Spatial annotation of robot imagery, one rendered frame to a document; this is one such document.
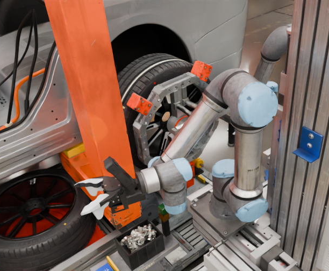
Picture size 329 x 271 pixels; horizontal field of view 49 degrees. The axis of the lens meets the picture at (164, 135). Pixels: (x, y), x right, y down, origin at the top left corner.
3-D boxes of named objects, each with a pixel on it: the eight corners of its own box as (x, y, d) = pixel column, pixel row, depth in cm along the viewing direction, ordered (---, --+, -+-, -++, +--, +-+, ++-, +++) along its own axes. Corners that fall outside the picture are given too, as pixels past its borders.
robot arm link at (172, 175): (194, 186, 114) (193, 165, 109) (162, 197, 111) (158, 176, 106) (184, 171, 120) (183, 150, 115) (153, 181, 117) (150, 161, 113)
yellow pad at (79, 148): (79, 139, 229) (78, 133, 226) (90, 149, 219) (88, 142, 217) (59, 148, 223) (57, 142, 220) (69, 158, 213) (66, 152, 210)
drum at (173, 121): (185, 127, 211) (184, 106, 203) (211, 143, 196) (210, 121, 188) (166, 137, 205) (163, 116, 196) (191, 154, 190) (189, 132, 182)
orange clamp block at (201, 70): (197, 78, 201) (204, 62, 199) (206, 82, 196) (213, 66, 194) (188, 75, 196) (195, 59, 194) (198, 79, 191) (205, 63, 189)
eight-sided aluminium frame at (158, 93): (212, 141, 231) (210, 61, 200) (219, 145, 227) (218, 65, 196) (141, 180, 207) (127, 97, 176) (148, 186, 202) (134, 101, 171)
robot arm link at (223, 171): (233, 176, 153) (233, 151, 145) (250, 197, 142) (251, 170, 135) (207, 185, 150) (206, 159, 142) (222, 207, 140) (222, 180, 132)
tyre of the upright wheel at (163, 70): (176, 151, 253) (202, 58, 231) (198, 167, 237) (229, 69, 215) (91, 158, 211) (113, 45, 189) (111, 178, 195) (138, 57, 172)
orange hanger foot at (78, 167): (86, 156, 240) (73, 112, 220) (128, 199, 204) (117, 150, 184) (62, 168, 233) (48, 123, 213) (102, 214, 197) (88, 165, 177)
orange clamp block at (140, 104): (144, 98, 185) (132, 92, 178) (154, 104, 179) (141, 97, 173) (138, 110, 185) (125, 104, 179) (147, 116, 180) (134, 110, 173)
